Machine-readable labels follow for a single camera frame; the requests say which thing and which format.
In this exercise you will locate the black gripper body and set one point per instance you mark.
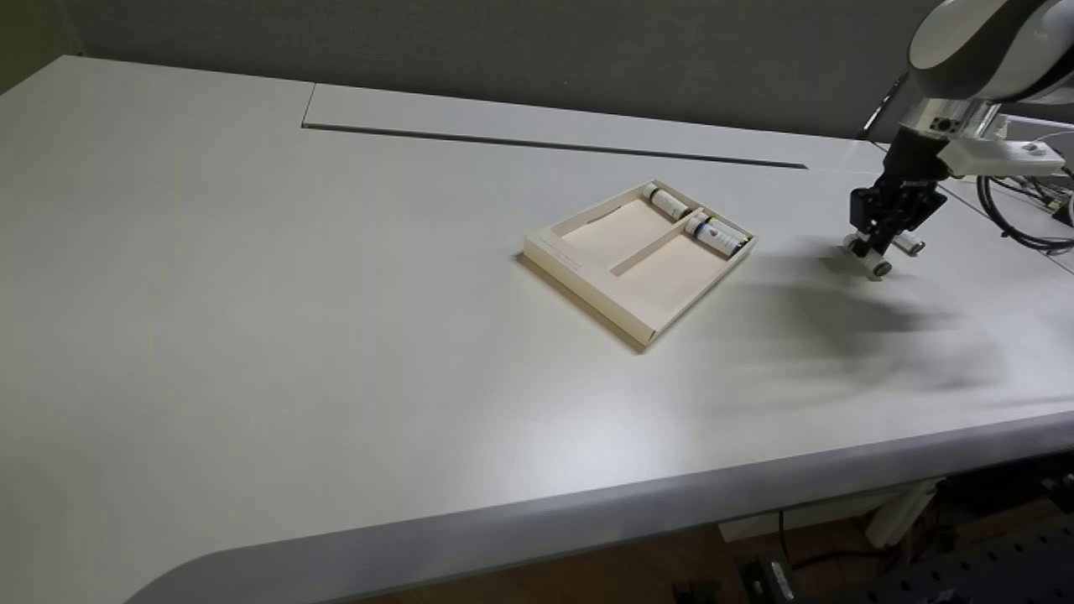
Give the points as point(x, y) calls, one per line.
point(908, 186)

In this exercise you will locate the black perforated board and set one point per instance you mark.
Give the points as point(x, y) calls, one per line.
point(984, 571)

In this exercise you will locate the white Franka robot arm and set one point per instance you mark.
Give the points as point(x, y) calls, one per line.
point(984, 43)

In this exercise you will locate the grey fabric partition screen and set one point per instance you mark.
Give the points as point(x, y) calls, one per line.
point(505, 43)

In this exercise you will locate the light wooden tray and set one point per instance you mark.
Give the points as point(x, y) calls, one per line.
point(625, 262)

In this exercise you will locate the small black floor object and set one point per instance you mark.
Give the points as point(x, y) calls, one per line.
point(769, 580)

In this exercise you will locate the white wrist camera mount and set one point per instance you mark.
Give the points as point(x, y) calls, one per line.
point(1009, 148)

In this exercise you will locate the white table leg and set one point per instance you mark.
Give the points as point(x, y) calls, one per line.
point(902, 513)

